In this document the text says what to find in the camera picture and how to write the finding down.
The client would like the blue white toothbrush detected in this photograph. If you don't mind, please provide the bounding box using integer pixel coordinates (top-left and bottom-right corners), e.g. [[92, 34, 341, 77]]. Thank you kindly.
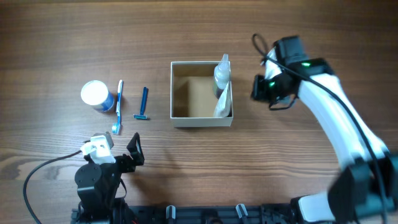
[[112, 80, 124, 135]]

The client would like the blue disposable razor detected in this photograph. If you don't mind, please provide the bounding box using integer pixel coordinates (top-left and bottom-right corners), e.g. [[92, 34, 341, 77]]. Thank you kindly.
[[133, 86, 149, 120]]

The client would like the dark spray bottle clear cap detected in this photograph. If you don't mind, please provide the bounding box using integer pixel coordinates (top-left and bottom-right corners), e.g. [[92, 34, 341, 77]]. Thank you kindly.
[[213, 54, 231, 99]]

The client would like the white blue round jar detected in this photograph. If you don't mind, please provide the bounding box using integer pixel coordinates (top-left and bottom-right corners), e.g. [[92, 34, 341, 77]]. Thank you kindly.
[[80, 80, 114, 113]]

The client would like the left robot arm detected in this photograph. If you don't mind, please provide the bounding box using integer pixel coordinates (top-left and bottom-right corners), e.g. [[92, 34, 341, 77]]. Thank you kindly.
[[71, 132, 145, 223]]

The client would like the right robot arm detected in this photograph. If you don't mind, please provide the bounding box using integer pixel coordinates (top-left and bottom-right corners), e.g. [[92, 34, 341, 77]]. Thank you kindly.
[[251, 34, 397, 223]]

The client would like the beige open cardboard box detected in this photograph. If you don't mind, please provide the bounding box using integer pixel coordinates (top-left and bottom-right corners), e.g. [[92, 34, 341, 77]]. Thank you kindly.
[[170, 61, 234, 128]]

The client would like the right black cable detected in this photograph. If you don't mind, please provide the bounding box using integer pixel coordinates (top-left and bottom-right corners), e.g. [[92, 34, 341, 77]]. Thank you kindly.
[[251, 33, 389, 224]]

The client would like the black cable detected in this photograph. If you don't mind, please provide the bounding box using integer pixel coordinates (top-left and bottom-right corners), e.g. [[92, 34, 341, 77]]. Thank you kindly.
[[23, 149, 85, 224], [251, 33, 389, 224]]

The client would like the left black cable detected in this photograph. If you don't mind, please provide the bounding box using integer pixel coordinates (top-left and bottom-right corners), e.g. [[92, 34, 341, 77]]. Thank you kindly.
[[23, 149, 85, 224]]

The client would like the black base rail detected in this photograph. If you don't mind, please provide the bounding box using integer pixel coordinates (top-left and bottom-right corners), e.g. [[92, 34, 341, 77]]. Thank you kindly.
[[70, 203, 299, 224]]

